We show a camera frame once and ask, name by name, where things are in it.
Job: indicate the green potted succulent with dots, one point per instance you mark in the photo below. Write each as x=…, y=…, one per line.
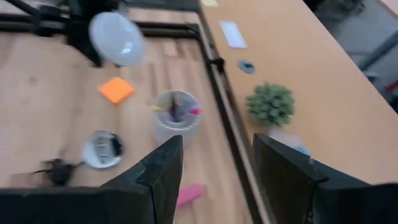
x=270, y=104

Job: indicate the yellow sticky note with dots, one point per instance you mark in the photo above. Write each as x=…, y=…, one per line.
x=210, y=2

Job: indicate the white rectangular card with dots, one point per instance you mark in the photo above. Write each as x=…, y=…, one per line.
x=233, y=34

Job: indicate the pink stapler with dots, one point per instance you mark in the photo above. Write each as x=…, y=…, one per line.
x=189, y=194

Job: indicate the beige desk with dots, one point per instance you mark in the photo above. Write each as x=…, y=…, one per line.
x=326, y=109

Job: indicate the orange sticky note pad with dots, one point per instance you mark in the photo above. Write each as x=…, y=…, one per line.
x=116, y=90

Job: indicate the chrome lamp socket base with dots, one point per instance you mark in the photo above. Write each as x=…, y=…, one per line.
x=101, y=151

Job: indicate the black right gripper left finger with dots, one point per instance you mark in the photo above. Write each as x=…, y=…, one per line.
x=161, y=186

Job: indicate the black aluminium table frame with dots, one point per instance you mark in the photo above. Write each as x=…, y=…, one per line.
x=168, y=29

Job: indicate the white textured pen cup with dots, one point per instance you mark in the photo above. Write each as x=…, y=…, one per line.
x=174, y=127

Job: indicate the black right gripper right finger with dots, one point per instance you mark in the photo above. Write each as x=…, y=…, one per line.
x=295, y=193

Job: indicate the pink marker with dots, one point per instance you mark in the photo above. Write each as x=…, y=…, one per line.
x=196, y=111

